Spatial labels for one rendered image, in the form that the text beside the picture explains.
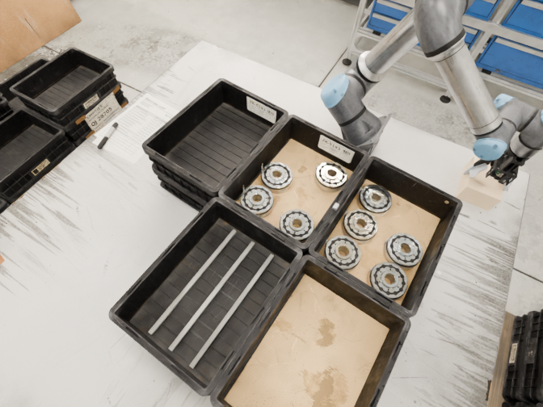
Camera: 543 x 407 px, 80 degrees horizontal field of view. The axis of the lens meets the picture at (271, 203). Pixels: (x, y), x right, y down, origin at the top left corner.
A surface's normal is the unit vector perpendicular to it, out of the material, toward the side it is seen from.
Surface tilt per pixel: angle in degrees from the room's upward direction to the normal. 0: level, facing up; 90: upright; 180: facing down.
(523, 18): 90
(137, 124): 0
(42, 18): 73
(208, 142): 0
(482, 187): 0
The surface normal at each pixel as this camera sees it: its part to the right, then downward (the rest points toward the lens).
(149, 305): 0.04, -0.50
